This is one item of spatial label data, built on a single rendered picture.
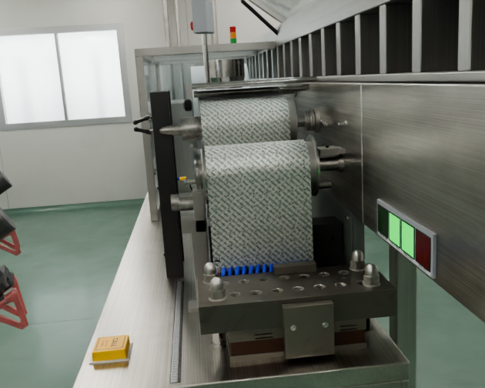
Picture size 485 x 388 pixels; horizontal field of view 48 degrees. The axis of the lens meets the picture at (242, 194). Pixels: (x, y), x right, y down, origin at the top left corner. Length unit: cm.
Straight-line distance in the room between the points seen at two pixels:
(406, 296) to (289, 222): 45
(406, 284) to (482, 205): 83
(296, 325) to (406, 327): 55
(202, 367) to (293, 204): 41
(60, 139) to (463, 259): 641
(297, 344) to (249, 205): 33
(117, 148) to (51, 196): 101
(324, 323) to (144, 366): 38
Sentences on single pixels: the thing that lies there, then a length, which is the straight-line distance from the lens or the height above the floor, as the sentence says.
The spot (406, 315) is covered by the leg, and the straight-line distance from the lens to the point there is 158.
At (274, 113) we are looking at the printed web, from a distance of 146.
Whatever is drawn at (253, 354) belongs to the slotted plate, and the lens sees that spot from 115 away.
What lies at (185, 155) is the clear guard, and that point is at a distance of 225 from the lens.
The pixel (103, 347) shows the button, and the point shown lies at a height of 92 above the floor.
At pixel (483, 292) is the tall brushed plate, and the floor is 118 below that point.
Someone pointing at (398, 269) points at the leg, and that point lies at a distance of 152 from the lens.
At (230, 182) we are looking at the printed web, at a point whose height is 124.
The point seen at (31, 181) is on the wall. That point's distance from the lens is 714.
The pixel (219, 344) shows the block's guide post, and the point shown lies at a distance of 121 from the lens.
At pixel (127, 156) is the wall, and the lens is 687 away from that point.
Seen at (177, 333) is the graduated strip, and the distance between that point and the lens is 129.
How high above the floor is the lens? 146
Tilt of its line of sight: 12 degrees down
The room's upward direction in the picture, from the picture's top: 4 degrees counter-clockwise
